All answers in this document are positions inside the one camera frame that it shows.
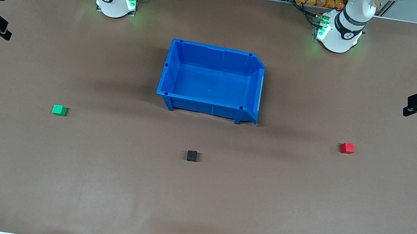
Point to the green cube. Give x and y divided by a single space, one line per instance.
59 110

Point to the red cube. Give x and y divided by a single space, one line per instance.
347 148

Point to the blue plastic storage bin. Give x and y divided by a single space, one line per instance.
210 83

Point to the black cube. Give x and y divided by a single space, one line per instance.
192 156

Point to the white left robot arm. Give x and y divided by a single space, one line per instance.
338 39

